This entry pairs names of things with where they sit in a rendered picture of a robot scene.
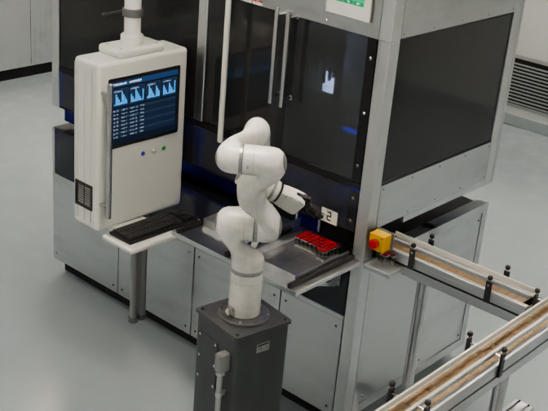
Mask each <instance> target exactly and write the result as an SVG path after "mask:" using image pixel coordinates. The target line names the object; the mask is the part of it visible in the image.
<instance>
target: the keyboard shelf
mask: <svg viewBox="0 0 548 411"><path fill-rule="evenodd" d="M142 219H146V218H145V217H143V216H140V217H138V218H135V219H131V220H128V221H125V222H123V223H119V224H117V225H114V226H112V227H109V228H107V229H109V230H111V231H112V230H113V229H117V228H119V227H122V226H123V227H124V226H125V225H127V224H130V223H134V222H138V221H140V220H142ZM171 231H172V230H171ZM171 231H168V232H165V233H162V234H160V235H157V236H154V237H151V238H148V239H146V240H144V241H140V242H137V243H134V244H133V245H129V244H127V243H125V242H124V241H121V240H119V239H117V238H116V237H115V236H112V235H110V234H109V233H106V234H104V235H103V239H104V240H106V241H107V242H109V243H111V244H113V245H115V246H116V247H118V248H120V249H122V250H124V251H126V252H127V253H129V254H135V253H138V252H140V251H142V250H146V249H149V248H151V247H153V246H156V245H160V244H162V243H165V242H167V241H171V240H173V239H175V238H178V237H176V236H173V235H171Z"/></svg>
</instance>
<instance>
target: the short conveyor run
mask: <svg viewBox="0 0 548 411"><path fill-rule="evenodd" d="M396 236H397V237H395V240H394V245H393V248H392V249H391V250H388V251H387V252H391V253H392V254H395V255H396V260H395V263H397V264H399V265H401V266H403V267H404V272H402V273H401V274H402V275H405V276H407V277H409V278H412V279H414V280H416V281H419V282H421V283H423V284H424V285H428V286H430V287H431V288H434V289H437V290H439V291H441V292H443V293H445V294H448V295H450V296H452V297H454V298H457V299H459V300H461V301H463V302H465V303H468V304H470V305H472V306H474V307H477V308H479V309H481V310H483V311H486V312H488V313H490V314H493V315H495V316H497V317H500V318H502V319H503V320H507V321H509V322H510V321H511V320H513V319H514V318H516V317H517V316H519V315H520V314H522V313H523V312H525V311H527V310H528V309H529V308H530V307H532V304H533V297H534V294H536V293H535V292H534V290H535V288H533V287H531V286H528V285H525V284H523V283H521V282H518V281H516V280H513V279H511V278H510V272H509V270H510V265H506V267H505V269H506V270H504V274H503V275H502V274H499V273H497V272H494V271H492V270H489V269H487V268H486V267H482V266H480V265H478V264H476V263H473V262H470V261H468V260H466V259H463V258H460V257H458V256H457V255H454V254H450V253H449V252H447V251H444V250H441V249H439V248H436V247H434V242H435V241H434V240H433V239H434V238H435V235H434V234H431V235H430V239H429V241H428V244H427V243H425V242H423V241H420V240H417V239H415V238H413V237H411V236H407V235H405V234H404V233H401V232H397V231H396Z"/></svg>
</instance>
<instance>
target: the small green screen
mask: <svg viewBox="0 0 548 411"><path fill-rule="evenodd" d="M325 10H326V11H327V12H331V13H334V14H337V15H342V16H346V17H349V18H352V19H355V20H360V21H364V22H367V23H371V18H372V10H373V0H327V1H326V9H325Z"/></svg>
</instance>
